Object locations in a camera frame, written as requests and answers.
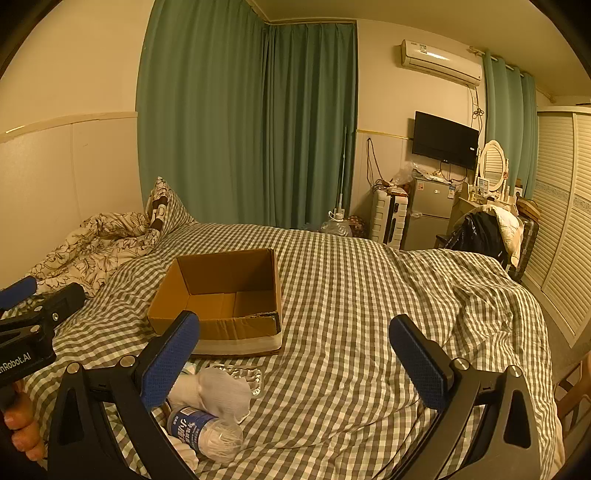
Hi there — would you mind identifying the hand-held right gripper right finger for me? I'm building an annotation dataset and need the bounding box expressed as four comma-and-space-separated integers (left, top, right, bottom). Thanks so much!
389, 315, 543, 480

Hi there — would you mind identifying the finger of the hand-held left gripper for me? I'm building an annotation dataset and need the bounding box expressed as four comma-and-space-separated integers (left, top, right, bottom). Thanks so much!
0, 282, 87, 344
0, 276, 38, 312

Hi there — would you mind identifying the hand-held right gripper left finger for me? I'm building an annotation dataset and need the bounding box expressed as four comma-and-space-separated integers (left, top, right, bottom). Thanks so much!
46, 310, 201, 480

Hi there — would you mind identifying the white sock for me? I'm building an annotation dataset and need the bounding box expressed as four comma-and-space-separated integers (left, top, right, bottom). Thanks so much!
166, 367, 254, 423

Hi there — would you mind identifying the clear cotton swab jar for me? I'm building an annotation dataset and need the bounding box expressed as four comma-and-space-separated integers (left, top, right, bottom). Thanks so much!
167, 405, 244, 463

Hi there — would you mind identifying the brown cardboard box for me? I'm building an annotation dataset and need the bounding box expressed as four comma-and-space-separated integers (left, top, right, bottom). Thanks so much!
147, 248, 283, 357

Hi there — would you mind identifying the grey tube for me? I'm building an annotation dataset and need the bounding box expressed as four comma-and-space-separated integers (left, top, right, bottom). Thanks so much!
210, 362, 264, 398

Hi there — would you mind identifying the person's left hand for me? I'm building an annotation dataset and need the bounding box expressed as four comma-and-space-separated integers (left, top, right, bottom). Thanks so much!
2, 379, 48, 462

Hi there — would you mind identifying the floral quilt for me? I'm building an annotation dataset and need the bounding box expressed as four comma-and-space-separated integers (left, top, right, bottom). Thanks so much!
30, 211, 162, 297

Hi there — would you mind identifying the brown patterned pillow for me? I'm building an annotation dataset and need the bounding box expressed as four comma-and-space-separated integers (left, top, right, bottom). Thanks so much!
144, 176, 199, 241

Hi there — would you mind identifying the black backpack on chair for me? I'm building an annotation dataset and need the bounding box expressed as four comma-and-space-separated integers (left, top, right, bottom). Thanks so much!
445, 210, 506, 266

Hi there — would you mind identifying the silver fridge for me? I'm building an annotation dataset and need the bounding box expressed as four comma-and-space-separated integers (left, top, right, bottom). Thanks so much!
401, 178, 455, 252

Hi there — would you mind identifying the white ribbed suitcase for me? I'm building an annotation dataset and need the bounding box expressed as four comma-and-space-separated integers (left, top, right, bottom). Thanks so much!
369, 189, 409, 250

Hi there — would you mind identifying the clear water jug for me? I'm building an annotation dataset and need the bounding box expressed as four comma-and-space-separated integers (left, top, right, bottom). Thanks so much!
321, 210, 354, 236

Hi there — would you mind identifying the white padded coat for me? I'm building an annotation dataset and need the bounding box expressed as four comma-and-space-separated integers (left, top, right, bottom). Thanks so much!
471, 204, 523, 269

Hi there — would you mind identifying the wooden dressing table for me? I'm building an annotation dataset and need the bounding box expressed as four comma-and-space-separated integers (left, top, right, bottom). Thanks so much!
450, 185, 518, 232

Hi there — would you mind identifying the wooden chair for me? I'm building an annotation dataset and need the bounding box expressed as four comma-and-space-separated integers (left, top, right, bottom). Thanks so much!
508, 198, 541, 283

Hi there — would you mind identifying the clear plastic bag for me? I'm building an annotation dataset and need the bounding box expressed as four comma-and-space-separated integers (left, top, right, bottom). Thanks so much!
392, 161, 419, 186

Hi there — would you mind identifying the thin metal pole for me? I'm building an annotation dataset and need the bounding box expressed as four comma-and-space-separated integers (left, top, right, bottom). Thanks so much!
336, 124, 348, 217

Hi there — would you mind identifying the white oval mirror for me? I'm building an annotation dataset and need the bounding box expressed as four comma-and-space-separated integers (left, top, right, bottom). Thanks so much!
475, 140, 509, 195

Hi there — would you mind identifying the white louvred wardrobe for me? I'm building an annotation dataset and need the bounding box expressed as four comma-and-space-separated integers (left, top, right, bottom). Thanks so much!
522, 104, 591, 348

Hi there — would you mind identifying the wide green curtain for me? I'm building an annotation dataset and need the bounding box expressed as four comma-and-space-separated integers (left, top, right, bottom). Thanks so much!
136, 0, 267, 228

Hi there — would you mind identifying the narrow green window curtain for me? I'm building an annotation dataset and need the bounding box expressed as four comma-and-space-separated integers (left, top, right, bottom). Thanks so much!
482, 48, 539, 200

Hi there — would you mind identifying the green corner curtain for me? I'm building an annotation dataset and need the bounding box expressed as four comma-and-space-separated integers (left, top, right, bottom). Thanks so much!
262, 21, 359, 230

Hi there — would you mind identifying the white air conditioner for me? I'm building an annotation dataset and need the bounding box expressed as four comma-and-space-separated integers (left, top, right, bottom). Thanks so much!
400, 39, 483, 88

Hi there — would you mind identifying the dark wall cable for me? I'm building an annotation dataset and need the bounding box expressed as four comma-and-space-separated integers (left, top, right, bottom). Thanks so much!
365, 136, 384, 186

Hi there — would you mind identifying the black wall television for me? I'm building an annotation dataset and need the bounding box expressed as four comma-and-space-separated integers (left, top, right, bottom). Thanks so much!
412, 111, 480, 171

